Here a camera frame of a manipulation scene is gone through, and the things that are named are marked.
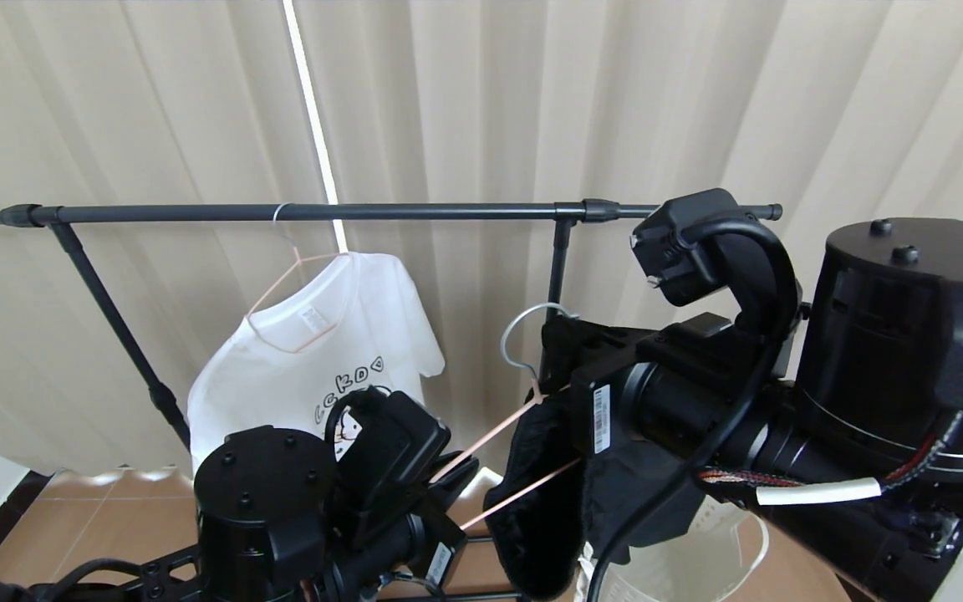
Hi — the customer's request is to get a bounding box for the white laundry basket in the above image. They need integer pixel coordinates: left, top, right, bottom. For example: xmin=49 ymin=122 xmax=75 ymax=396
xmin=578 ymin=493 xmax=771 ymax=602

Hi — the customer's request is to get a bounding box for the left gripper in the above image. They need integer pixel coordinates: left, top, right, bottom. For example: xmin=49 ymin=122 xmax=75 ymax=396
xmin=323 ymin=508 xmax=467 ymax=602

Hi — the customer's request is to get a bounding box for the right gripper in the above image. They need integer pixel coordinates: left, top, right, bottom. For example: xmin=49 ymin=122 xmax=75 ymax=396
xmin=569 ymin=314 xmax=963 ymax=602

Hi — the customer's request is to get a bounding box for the black garment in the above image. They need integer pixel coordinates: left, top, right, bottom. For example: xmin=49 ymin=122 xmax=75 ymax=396
xmin=484 ymin=393 xmax=708 ymax=601

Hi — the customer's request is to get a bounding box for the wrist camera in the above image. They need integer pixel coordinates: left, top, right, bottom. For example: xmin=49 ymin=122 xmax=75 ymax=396
xmin=630 ymin=188 xmax=802 ymax=344
xmin=324 ymin=386 xmax=451 ymax=544

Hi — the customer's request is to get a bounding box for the white printed t-shirt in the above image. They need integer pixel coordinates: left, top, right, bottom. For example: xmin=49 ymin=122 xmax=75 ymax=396
xmin=187 ymin=251 xmax=446 ymax=475

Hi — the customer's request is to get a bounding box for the pink clothes hanger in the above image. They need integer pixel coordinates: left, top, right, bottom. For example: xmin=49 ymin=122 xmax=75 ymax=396
xmin=246 ymin=203 xmax=357 ymax=354
xmin=430 ymin=303 xmax=583 ymax=532

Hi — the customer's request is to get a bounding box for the black cable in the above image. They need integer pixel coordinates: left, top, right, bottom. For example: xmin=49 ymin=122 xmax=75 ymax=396
xmin=584 ymin=343 xmax=783 ymax=602

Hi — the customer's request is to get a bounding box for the white curtain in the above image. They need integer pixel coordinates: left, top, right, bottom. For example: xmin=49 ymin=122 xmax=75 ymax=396
xmin=0 ymin=0 xmax=963 ymax=477

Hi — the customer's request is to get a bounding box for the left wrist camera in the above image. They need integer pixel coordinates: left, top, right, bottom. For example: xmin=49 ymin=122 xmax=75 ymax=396
xmin=324 ymin=386 xmax=451 ymax=544

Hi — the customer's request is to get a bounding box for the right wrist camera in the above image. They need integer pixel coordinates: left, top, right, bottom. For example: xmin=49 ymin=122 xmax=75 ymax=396
xmin=630 ymin=188 xmax=802 ymax=344

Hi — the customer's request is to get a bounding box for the black clothes rack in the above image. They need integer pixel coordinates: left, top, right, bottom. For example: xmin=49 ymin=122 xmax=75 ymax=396
xmin=0 ymin=199 xmax=783 ymax=602

